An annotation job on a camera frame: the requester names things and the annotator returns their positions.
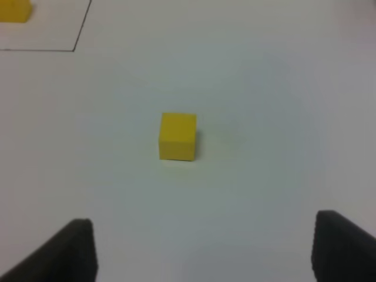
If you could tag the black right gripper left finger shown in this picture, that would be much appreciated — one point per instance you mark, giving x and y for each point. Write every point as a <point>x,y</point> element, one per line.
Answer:
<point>69,255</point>

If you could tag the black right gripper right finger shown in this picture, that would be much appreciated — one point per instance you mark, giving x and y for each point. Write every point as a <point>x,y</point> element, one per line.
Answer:
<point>341,251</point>

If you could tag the yellow template block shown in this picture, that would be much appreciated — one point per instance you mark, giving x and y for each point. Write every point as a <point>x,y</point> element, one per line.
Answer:
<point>15,11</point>

